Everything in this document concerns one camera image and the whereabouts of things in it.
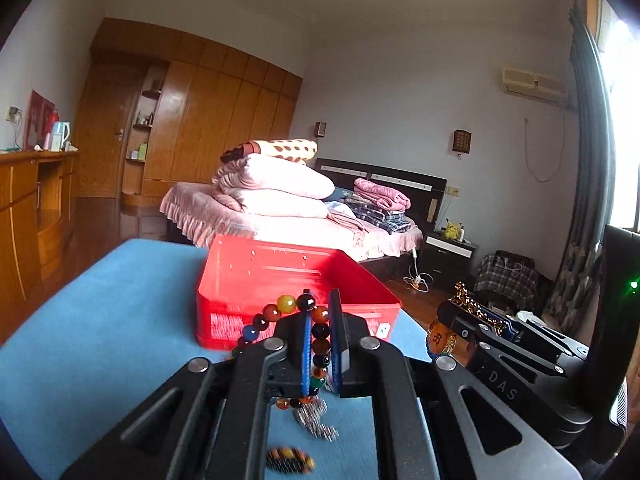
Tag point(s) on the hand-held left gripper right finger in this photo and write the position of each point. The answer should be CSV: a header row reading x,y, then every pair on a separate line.
x,y
337,355

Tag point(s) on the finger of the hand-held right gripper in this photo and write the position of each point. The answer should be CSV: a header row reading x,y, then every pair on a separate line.
x,y
542,340
467,330

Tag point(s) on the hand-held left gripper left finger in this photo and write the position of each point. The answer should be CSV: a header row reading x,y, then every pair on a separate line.
x,y
306,355

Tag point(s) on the red tin box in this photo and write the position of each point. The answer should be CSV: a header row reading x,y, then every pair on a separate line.
x,y
280,280

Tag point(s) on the white plastic appliance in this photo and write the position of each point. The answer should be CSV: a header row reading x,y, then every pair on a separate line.
x,y
529,316

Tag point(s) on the plaid bag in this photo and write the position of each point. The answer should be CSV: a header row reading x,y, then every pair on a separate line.
x,y
505,275

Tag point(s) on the dark nightstand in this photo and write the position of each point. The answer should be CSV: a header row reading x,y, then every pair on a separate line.
x,y
447,260

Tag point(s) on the yellow plush toy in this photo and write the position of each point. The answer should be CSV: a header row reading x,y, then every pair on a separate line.
x,y
452,230

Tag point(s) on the plaid folded cloth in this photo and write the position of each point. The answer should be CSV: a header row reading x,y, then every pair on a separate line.
x,y
380,219

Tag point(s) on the pink folded quilt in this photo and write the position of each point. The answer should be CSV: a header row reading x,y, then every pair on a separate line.
x,y
285,206
285,177

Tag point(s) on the bed with pink cover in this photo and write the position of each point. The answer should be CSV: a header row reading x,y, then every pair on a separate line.
x,y
235,222

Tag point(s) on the small pink folded blanket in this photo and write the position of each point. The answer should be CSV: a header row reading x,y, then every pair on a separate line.
x,y
382,194

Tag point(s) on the dark patterned curtain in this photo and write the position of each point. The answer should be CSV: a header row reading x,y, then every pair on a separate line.
x,y
592,185

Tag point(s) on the spotted folded blanket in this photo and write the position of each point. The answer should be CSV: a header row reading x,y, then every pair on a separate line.
x,y
285,150

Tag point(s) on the wooden wardrobe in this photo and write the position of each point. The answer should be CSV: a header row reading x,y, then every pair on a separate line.
x,y
215,110

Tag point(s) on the wooden door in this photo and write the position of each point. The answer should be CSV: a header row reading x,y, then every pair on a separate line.
x,y
107,135

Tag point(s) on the wooden sideboard cabinet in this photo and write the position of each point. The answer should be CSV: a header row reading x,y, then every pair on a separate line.
x,y
25,210

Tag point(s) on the light blue electric kettle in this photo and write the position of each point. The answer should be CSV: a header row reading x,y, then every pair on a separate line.
x,y
61,136

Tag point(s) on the red thermos flask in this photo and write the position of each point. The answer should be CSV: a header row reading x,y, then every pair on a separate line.
x,y
54,120

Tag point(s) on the red framed picture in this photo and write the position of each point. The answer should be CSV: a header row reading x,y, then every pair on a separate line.
x,y
37,115

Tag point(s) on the wall socket beside headboard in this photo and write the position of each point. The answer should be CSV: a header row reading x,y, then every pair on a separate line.
x,y
452,190

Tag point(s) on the wooden lattice wall lamp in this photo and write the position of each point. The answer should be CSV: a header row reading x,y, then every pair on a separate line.
x,y
462,140

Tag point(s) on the small dark wall lamp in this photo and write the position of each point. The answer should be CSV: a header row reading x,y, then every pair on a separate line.
x,y
320,130

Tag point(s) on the wall air conditioner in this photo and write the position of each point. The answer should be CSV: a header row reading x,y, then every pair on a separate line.
x,y
535,85

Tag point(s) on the wall socket with charger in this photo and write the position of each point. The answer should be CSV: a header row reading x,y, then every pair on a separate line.
x,y
12,113

